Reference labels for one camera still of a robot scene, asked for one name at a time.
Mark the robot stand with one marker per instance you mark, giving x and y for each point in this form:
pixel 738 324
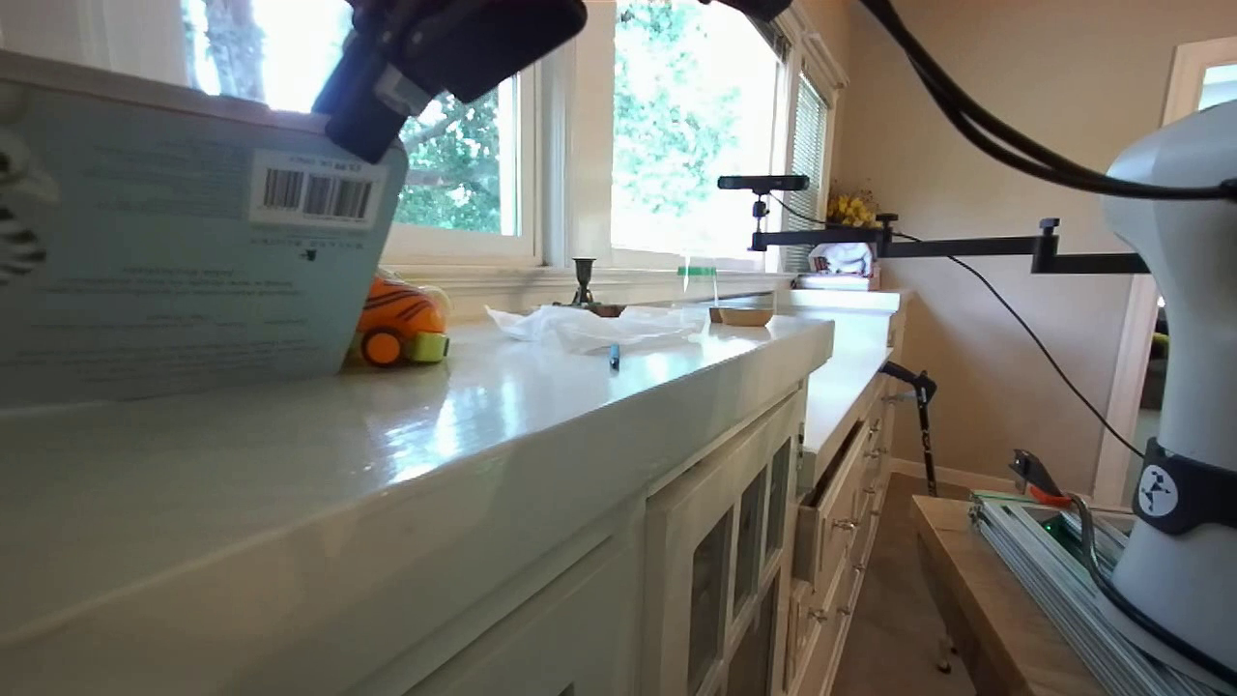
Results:
pixel 995 599

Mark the brass candle holder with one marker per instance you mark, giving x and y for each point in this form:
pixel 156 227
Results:
pixel 584 285

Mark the camera on mount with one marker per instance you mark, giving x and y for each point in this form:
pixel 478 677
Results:
pixel 966 247

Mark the clear plastic bag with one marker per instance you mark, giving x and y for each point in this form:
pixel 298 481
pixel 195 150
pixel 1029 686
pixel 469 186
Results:
pixel 599 327

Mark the orange and black clamp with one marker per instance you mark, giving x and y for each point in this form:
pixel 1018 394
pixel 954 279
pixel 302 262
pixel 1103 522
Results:
pixel 1034 478

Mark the white glass cabinet door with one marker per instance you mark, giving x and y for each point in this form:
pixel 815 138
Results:
pixel 715 580

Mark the white drawer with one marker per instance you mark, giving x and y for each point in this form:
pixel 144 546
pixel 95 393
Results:
pixel 836 503

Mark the row of windows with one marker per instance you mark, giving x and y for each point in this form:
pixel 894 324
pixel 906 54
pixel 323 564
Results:
pixel 676 126

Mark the yellow flowers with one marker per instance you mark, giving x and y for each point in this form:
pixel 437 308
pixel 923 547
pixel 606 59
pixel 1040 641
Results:
pixel 850 209

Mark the orange tiger toy car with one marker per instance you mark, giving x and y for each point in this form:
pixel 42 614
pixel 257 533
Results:
pixel 396 319

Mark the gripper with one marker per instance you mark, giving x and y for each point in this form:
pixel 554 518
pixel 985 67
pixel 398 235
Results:
pixel 483 39

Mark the clear glass cup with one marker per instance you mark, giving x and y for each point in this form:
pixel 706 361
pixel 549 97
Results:
pixel 699 285

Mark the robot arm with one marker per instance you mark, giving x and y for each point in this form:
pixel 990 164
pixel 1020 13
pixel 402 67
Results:
pixel 1184 338

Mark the wooden bowl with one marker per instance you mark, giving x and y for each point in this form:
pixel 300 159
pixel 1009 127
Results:
pixel 744 316

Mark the light blue children's book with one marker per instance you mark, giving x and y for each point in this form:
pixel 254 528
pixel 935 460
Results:
pixel 174 261

